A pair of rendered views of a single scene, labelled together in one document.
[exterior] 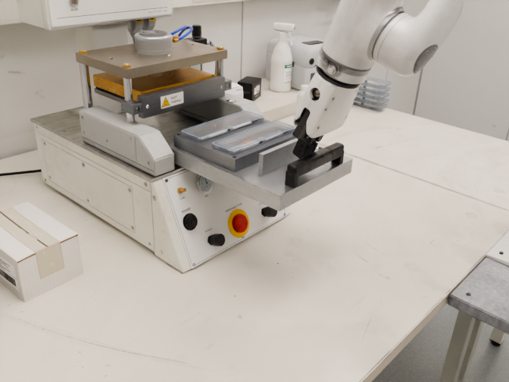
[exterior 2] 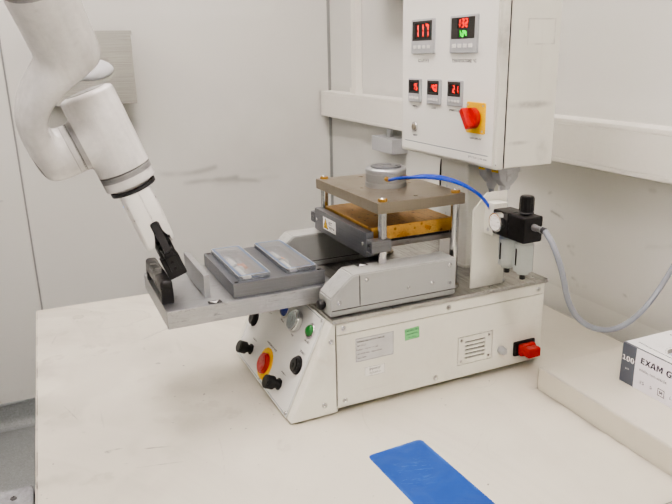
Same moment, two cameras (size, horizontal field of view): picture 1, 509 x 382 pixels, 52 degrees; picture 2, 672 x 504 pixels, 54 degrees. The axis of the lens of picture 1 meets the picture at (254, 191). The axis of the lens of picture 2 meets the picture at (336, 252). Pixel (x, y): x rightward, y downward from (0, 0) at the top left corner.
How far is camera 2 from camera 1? 1.83 m
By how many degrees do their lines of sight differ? 103
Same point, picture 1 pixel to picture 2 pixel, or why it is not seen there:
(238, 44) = not seen: outside the picture
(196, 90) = (344, 229)
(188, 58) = (348, 193)
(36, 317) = not seen: hidden behind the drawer
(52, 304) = not seen: hidden behind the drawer
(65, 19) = (409, 141)
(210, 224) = (258, 337)
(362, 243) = (180, 458)
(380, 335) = (55, 417)
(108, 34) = (452, 171)
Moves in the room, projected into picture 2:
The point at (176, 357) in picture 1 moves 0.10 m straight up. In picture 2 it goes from (149, 337) to (145, 296)
